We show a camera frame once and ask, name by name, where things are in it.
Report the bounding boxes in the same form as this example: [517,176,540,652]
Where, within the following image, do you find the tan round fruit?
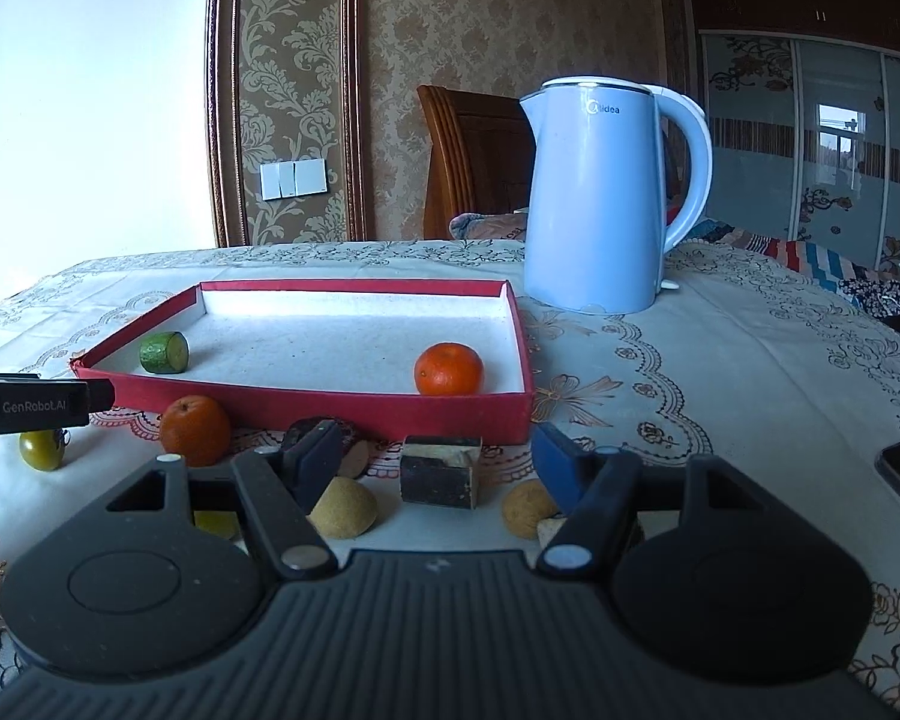
[502,481,560,539]

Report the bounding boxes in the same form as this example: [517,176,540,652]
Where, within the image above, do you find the gilded wall moulding frame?
[207,0,368,248]

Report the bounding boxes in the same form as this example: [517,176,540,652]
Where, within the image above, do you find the light blue electric kettle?
[517,76,713,314]

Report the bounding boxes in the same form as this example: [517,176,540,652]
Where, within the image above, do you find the sliding glass door wardrobe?
[686,0,900,271]

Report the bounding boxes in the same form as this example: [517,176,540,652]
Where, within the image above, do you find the green tomato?
[19,429,66,473]

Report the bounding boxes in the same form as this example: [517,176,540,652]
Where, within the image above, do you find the white wall switch panel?
[260,158,329,202]

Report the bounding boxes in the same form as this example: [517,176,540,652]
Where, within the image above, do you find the small orange mandarin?
[414,342,485,396]

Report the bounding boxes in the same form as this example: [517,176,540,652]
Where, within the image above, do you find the large orange mandarin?
[158,394,232,467]

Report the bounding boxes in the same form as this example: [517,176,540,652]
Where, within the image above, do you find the colourful patterned bedding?
[675,217,900,320]

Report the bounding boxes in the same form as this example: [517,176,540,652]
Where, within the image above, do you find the pink folded blanket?
[450,211,530,241]

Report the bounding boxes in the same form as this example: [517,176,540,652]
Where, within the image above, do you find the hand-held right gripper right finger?
[531,421,778,580]

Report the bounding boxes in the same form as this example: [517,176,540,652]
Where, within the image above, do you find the tan halved fruit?
[306,475,380,539]

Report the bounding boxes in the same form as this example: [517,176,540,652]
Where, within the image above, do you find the green cucumber piece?
[139,331,190,374]

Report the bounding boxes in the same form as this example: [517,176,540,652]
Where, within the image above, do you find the round dark eggplant piece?
[281,418,372,479]

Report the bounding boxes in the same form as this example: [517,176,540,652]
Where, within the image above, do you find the yellow-green fruit piece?
[193,510,241,541]

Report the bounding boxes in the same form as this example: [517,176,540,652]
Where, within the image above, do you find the red shallow cardboard tray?
[70,279,535,446]

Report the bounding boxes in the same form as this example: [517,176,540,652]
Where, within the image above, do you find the brown wooden headboard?
[417,85,537,239]

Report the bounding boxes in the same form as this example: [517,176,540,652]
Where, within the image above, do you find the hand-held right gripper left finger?
[105,418,346,582]

